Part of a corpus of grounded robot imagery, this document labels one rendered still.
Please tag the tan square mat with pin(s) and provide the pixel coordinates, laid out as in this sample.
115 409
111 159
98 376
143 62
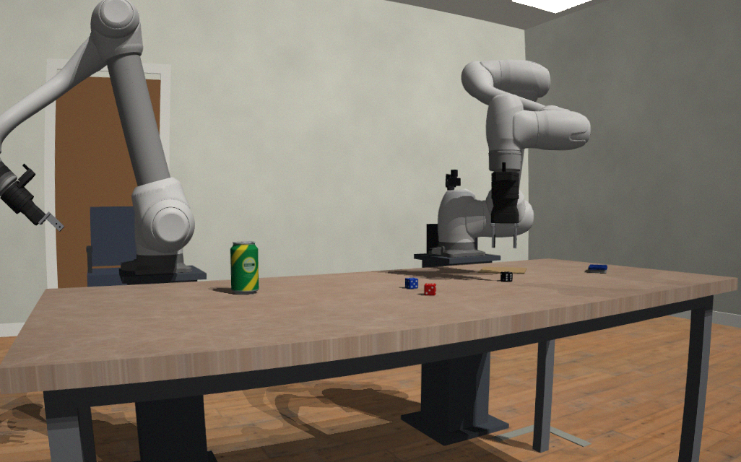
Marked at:
498 270

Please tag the green soda can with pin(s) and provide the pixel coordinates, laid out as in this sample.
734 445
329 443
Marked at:
244 266

